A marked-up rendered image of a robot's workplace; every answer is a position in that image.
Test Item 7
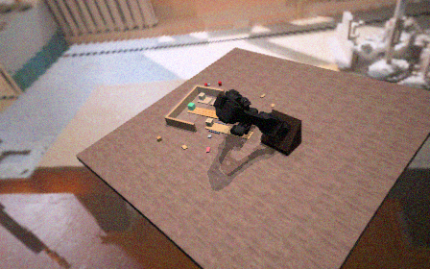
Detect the beige cube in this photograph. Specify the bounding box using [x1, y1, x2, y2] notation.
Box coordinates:
[205, 118, 214, 127]

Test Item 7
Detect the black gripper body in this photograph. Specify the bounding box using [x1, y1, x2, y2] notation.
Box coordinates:
[230, 108, 258, 136]

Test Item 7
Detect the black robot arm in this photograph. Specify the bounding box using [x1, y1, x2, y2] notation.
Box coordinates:
[213, 89, 291, 138]

